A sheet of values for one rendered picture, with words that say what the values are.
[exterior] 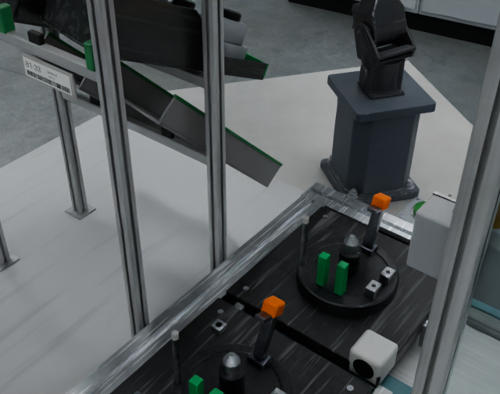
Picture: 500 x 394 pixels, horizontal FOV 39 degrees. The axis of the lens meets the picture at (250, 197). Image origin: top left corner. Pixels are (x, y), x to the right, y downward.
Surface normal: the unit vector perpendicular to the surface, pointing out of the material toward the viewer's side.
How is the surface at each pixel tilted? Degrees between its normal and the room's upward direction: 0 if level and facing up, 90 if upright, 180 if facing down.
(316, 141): 0
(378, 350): 0
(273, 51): 0
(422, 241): 90
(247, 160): 90
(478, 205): 90
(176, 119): 90
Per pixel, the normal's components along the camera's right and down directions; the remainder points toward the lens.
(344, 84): 0.01, -0.79
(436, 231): -0.61, 0.48
